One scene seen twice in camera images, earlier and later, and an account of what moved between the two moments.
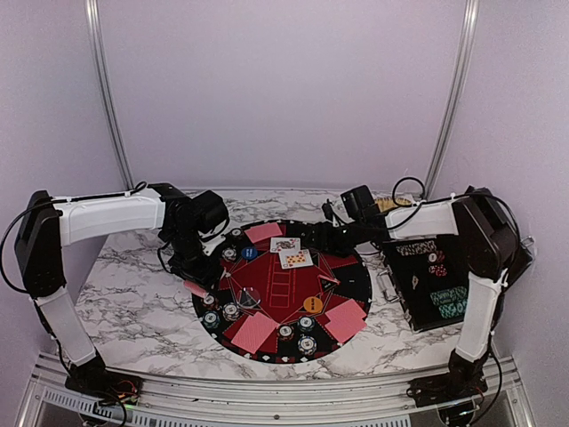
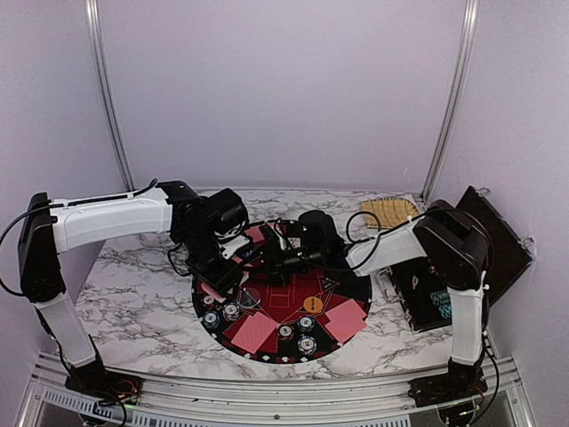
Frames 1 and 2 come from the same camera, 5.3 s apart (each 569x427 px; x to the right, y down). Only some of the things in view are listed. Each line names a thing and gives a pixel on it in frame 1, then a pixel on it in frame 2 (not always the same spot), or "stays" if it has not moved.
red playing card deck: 195,288 -> 212,294
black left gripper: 204,275 -> 221,280
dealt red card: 262,232 stays
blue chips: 307,345 stays
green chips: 307,324 stays
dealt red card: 253,332 stays
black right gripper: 325,239 -> 273,263
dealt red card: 255,332 stays
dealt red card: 346,320 stays
